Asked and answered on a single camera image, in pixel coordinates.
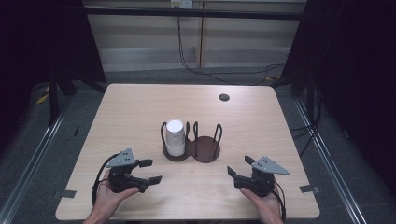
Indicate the black metal crossbar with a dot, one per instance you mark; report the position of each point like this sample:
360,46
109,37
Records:
186,13

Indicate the metal floor rail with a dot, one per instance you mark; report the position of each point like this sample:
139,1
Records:
330,158
34,155

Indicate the black curtain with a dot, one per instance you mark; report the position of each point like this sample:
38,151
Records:
358,77
37,46

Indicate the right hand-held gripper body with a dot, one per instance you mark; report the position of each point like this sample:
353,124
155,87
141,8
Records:
263,183

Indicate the person's right hand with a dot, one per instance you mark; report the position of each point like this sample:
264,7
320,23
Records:
267,207

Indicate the person's left hand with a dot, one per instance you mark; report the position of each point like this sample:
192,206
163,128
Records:
106,202

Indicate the yellow floor object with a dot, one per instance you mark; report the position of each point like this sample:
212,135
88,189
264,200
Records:
42,99

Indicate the stack of white paper cups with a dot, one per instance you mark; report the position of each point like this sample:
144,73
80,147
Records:
175,137

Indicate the dark round table grommet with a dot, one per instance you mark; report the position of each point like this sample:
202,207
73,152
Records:
224,97

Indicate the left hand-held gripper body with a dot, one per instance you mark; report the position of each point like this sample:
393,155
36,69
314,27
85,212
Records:
120,180

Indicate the grey tape strip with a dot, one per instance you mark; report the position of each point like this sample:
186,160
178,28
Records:
65,193
308,188

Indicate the white wall outlet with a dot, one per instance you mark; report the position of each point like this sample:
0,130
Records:
182,3

